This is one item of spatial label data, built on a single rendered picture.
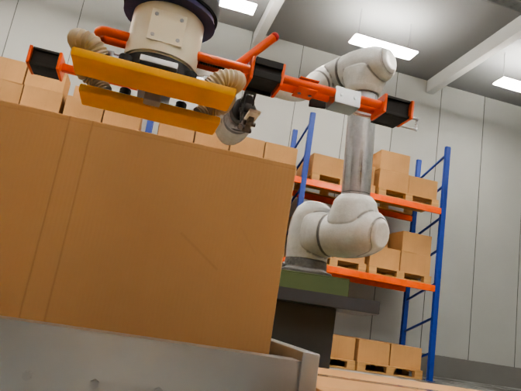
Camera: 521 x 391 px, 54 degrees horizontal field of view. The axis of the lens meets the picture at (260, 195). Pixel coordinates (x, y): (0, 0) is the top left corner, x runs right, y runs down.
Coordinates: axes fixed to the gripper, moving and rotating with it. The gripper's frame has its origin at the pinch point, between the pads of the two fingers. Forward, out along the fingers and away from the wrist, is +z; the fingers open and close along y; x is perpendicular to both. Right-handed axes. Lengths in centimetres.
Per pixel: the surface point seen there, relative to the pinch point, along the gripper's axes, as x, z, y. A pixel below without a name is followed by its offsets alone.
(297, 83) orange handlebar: -7.4, 10.1, 0.8
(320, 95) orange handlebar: -15.0, 6.3, 0.6
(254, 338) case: -2, 30, 61
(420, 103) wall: -511, -824, -444
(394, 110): -33.8, 10.3, 1.2
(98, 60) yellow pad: 36.9, 21.7, 13.1
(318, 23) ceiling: -228, -733, -501
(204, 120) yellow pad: 12.4, 2.5, 13.1
